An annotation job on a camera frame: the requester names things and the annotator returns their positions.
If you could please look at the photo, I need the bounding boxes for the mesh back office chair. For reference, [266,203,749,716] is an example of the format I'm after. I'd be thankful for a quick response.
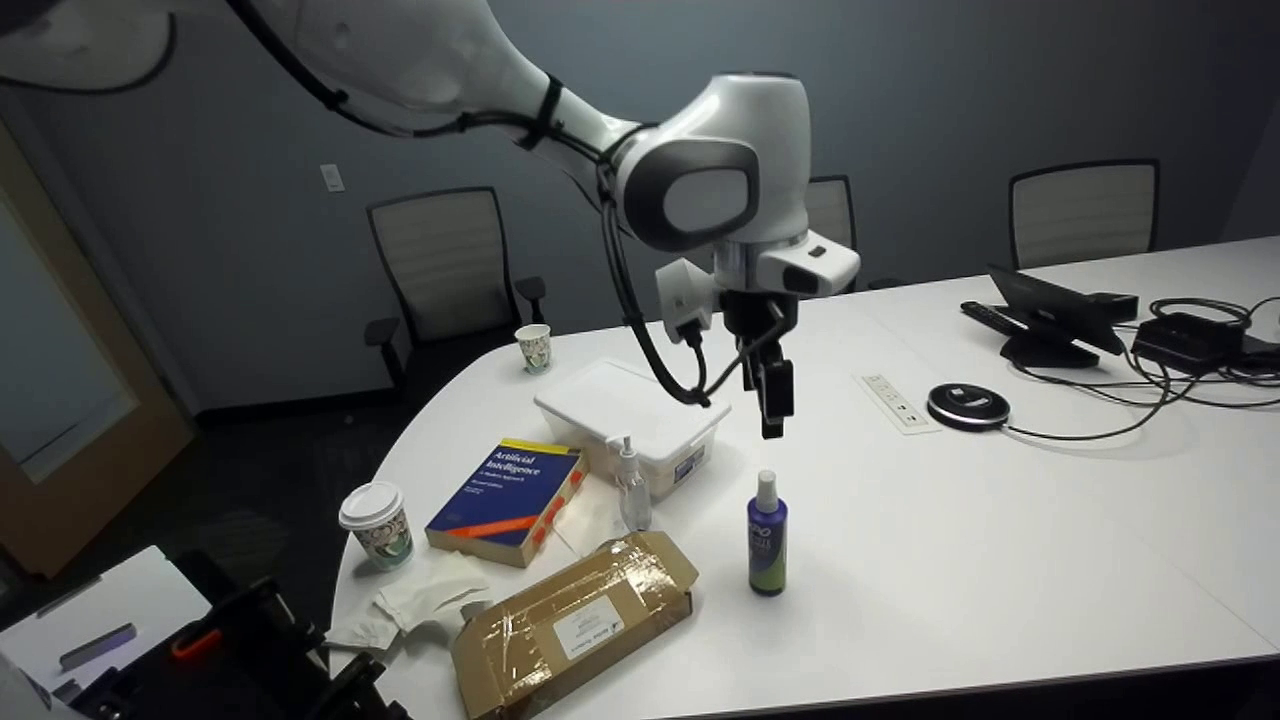
[361,185,553,391]
[803,172,863,256]
[1004,157,1165,273]

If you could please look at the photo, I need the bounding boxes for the black speaker puck cable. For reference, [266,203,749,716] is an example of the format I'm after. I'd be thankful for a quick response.
[1002,357,1212,445]

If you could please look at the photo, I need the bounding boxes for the white flat board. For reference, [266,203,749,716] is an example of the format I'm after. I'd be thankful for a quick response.
[0,542,215,698]

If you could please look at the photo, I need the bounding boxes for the black marker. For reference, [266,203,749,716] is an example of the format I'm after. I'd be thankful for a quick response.
[52,622,141,676]

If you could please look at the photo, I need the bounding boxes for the white paper napkins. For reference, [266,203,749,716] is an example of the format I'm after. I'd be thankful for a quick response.
[320,551,498,655]

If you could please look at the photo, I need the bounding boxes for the blue hardcover textbook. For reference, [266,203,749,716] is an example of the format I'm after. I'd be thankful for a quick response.
[425,438,591,573]

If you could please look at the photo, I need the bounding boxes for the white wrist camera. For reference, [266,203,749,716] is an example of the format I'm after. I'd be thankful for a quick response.
[756,229,863,303]

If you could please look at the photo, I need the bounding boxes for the brown cardboard box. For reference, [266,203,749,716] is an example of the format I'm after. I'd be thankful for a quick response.
[448,527,705,720]

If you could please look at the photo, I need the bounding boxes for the black looped cable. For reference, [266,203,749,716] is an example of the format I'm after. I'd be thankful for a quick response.
[1148,293,1280,339]

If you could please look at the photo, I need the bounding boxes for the small patterned paper cup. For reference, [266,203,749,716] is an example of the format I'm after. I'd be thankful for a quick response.
[512,322,556,377]

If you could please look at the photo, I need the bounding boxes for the paper coffee cup white lid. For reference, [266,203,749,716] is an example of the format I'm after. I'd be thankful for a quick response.
[336,479,418,577]

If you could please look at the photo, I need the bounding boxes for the black conference screen device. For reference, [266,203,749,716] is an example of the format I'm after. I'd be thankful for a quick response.
[957,270,1146,374]

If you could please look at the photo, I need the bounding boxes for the black round speaker puck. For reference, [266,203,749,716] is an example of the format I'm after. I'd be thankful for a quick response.
[923,381,1014,433]

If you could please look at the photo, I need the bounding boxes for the black flat box device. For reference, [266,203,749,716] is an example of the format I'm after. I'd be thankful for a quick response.
[1134,313,1251,377]

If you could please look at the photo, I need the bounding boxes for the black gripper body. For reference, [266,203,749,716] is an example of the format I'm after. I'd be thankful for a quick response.
[717,293,803,353]

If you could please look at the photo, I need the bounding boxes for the small clear sanitizer bottle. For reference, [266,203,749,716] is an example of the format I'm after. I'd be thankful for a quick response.
[612,433,655,536]

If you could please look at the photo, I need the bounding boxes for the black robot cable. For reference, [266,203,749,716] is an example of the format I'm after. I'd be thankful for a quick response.
[226,0,794,414]

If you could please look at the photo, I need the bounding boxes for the white plastic lidded container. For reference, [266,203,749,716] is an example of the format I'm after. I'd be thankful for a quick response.
[533,359,735,502]

